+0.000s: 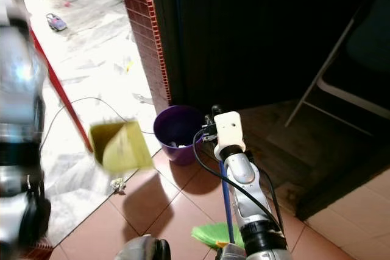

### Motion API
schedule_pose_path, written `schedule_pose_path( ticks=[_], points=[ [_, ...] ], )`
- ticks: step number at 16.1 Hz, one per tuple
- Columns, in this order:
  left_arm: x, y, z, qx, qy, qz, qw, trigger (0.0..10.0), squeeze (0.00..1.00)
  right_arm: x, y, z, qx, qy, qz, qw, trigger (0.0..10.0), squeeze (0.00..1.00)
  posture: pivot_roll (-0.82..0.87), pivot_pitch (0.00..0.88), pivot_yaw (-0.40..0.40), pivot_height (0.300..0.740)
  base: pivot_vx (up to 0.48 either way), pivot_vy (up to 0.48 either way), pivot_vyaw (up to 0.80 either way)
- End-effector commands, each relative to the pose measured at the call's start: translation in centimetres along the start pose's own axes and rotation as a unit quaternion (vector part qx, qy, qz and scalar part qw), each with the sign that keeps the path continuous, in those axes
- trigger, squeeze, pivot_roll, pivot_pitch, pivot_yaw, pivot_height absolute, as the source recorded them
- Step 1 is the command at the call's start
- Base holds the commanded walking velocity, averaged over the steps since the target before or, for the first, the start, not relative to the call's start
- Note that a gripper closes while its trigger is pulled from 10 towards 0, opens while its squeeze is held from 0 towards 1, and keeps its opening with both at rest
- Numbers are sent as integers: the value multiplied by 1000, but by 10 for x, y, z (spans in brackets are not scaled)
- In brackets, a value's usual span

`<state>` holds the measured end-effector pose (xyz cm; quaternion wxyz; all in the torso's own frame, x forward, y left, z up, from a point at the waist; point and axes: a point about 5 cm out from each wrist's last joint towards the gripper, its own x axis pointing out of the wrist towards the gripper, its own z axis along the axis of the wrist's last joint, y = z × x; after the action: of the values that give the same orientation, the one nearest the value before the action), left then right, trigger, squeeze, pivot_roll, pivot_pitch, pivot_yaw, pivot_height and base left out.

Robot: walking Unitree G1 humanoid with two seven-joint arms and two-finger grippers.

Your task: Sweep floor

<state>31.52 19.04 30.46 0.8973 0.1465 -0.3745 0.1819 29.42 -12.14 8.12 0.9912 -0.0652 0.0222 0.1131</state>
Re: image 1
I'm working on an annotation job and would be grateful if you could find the grey left robot leg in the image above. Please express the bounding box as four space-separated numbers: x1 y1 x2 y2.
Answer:
114 234 172 260

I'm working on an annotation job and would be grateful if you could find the yellow paper litter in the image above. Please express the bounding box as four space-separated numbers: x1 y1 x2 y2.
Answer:
122 56 136 75

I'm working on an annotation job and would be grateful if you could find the small blue slipper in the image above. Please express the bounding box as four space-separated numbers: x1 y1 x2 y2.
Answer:
45 13 68 33

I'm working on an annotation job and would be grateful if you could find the thin black floor cable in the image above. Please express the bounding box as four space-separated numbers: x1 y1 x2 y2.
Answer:
39 96 156 152

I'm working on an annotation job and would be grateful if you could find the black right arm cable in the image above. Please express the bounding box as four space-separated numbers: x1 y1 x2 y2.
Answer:
191 127 286 231

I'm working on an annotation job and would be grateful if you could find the yellow dustpan with red handle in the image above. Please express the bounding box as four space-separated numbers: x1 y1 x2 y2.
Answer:
29 26 155 175

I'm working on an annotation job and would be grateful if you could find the grey right robot leg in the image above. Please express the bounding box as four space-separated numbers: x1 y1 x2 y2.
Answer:
216 242 248 260

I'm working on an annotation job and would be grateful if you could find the purple plastic bucket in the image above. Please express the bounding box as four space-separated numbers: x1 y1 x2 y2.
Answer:
153 105 205 166

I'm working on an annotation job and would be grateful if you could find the grey folding chair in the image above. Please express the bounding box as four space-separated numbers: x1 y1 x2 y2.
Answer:
285 0 390 140

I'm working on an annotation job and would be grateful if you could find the grey robot leg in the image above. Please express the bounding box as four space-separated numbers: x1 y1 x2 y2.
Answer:
114 234 172 260
216 242 248 260

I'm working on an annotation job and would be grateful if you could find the red plastic basket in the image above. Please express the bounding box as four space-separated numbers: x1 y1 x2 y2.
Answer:
30 241 54 259

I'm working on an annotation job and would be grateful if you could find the small crumpled white litter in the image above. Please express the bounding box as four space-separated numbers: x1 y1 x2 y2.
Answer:
110 178 126 192

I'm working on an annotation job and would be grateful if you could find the green broom with blue handle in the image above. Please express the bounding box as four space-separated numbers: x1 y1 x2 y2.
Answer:
190 172 246 252

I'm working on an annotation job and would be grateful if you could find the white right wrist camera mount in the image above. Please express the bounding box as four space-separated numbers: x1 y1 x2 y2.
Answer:
213 111 247 159

